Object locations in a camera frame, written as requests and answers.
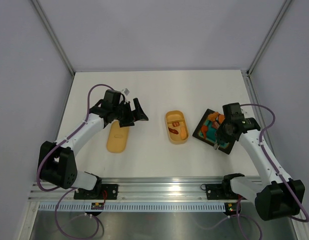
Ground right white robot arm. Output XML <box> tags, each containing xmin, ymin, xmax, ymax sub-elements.
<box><xmin>213</xmin><ymin>102</ymin><xmax>309</xmax><ymax>223</ymax></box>

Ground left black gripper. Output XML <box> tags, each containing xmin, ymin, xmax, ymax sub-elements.
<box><xmin>112</xmin><ymin>98</ymin><xmax>148</xmax><ymax>128</ymax></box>

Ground right aluminium frame post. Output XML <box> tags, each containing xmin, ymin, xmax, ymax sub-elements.
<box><xmin>246</xmin><ymin>0</ymin><xmax>294</xmax><ymax>78</ymax></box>

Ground metal tongs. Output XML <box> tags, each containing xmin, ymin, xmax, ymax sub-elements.
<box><xmin>213</xmin><ymin>142</ymin><xmax>219</xmax><ymax>150</ymax></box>

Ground tan lunch box lid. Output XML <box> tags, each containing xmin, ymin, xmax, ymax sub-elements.
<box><xmin>106</xmin><ymin>121</ymin><xmax>130</xmax><ymax>154</ymax></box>

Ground tan lunch box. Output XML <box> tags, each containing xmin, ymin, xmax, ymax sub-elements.
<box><xmin>165</xmin><ymin>110</ymin><xmax>189</xmax><ymax>145</ymax></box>

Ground black teal square plate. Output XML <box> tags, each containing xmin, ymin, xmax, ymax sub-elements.
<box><xmin>192</xmin><ymin>108</ymin><xmax>225</xmax><ymax>147</ymax></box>

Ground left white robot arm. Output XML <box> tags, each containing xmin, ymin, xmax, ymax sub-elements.
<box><xmin>36</xmin><ymin>89</ymin><xmax>149</xmax><ymax>199</ymax></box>

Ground aluminium frame post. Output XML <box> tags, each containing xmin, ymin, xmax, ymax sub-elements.
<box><xmin>29</xmin><ymin>0</ymin><xmax>76</xmax><ymax>78</ymax></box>
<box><xmin>246</xmin><ymin>0</ymin><xmax>294</xmax><ymax>78</ymax></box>

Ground pink meat slice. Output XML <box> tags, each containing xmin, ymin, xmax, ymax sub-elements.
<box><xmin>211</xmin><ymin>121</ymin><xmax>220</xmax><ymax>130</ymax></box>

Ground aluminium mounting rail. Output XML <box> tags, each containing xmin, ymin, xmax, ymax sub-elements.
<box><xmin>28</xmin><ymin>176</ymin><xmax>263</xmax><ymax>204</ymax></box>

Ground orange fried nugget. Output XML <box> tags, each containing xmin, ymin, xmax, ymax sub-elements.
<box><xmin>207</xmin><ymin>112</ymin><xmax>220</xmax><ymax>122</ymax></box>

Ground left aluminium frame post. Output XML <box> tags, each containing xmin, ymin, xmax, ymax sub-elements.
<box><xmin>29</xmin><ymin>0</ymin><xmax>76</xmax><ymax>78</ymax></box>

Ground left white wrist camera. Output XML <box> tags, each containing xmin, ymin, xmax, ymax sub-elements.
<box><xmin>120</xmin><ymin>88</ymin><xmax>130</xmax><ymax>99</ymax></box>

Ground black base bracket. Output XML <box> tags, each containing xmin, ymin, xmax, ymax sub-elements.
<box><xmin>73</xmin><ymin>183</ymin><xmax>119</xmax><ymax>200</ymax></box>
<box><xmin>200</xmin><ymin>183</ymin><xmax>239</xmax><ymax>200</ymax></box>

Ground right black base bracket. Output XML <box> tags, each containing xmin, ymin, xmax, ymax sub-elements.
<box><xmin>200</xmin><ymin>183</ymin><xmax>239</xmax><ymax>200</ymax></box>

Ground orange chicken wing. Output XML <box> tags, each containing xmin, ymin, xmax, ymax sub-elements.
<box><xmin>200</xmin><ymin>125</ymin><xmax>209</xmax><ymax>139</ymax></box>

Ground left black base bracket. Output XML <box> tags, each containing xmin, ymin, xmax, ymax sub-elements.
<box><xmin>73</xmin><ymin>183</ymin><xmax>119</xmax><ymax>200</ymax></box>

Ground white slotted cable duct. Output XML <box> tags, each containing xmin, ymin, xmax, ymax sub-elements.
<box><xmin>38</xmin><ymin>202</ymin><xmax>226</xmax><ymax>213</ymax></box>

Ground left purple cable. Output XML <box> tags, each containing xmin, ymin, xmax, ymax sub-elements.
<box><xmin>36</xmin><ymin>84</ymin><xmax>115</xmax><ymax>238</ymax></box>

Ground pale orange food piece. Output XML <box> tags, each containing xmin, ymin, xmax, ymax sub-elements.
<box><xmin>180</xmin><ymin>126</ymin><xmax>188</xmax><ymax>140</ymax></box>

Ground red bacon piece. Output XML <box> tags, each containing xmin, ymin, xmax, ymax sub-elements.
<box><xmin>172</xmin><ymin>122</ymin><xmax>180</xmax><ymax>127</ymax></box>

